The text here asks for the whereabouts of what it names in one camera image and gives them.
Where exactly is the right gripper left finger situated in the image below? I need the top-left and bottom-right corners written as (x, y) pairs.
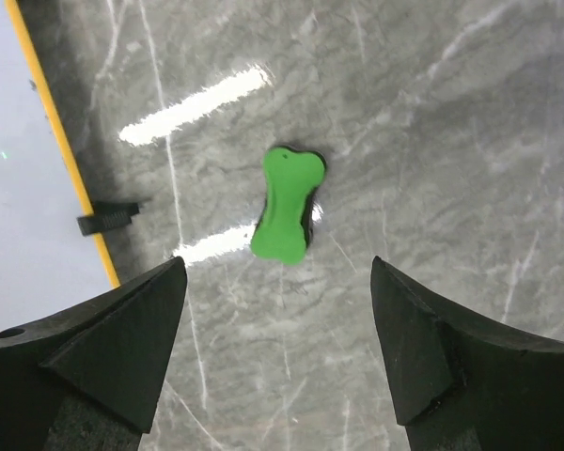
top-left (0, 257), bottom-right (187, 450)

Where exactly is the green whiteboard eraser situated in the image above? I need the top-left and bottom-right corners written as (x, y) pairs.
top-left (250, 146), bottom-right (327, 265)

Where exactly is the yellow framed whiteboard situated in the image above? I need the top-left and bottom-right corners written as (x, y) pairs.
top-left (0, 1), bottom-right (119, 333)

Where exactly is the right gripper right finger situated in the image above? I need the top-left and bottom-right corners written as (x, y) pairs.
top-left (370, 258), bottom-right (564, 450)

